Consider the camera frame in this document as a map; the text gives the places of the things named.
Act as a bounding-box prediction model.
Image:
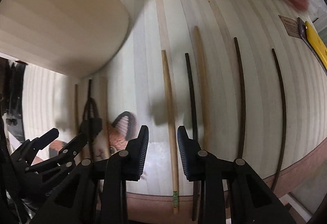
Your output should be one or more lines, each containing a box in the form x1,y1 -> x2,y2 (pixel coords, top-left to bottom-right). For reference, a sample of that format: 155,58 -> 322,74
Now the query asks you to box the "striped cat placemat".
21,0 -> 327,223

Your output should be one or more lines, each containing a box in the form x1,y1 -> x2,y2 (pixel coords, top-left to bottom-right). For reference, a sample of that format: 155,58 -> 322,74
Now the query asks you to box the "yellow handled utensil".
297,17 -> 327,74

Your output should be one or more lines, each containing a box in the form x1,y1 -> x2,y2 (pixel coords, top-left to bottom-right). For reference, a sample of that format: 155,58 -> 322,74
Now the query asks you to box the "brown label card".
279,15 -> 300,38

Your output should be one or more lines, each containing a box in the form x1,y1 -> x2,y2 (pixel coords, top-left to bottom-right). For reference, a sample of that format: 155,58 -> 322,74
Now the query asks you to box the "black chopstick far right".
270,48 -> 287,192

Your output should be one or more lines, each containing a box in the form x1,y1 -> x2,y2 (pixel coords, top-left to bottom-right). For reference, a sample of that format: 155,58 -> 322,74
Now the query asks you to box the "black stovetop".
1,58 -> 26,143

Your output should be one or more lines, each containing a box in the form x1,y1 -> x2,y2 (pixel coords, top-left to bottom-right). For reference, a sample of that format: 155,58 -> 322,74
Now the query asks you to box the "tan wooden chopstick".
161,50 -> 179,215

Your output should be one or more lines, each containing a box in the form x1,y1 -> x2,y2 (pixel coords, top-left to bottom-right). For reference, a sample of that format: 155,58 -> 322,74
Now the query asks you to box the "dark brown chopstick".
234,37 -> 246,159

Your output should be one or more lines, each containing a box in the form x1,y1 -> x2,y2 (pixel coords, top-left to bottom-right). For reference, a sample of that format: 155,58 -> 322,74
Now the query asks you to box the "dark thin chopstick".
185,53 -> 199,221

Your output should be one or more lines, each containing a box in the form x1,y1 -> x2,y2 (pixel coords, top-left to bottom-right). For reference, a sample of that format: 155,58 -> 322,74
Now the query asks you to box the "long light wooden chopstick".
193,26 -> 211,150

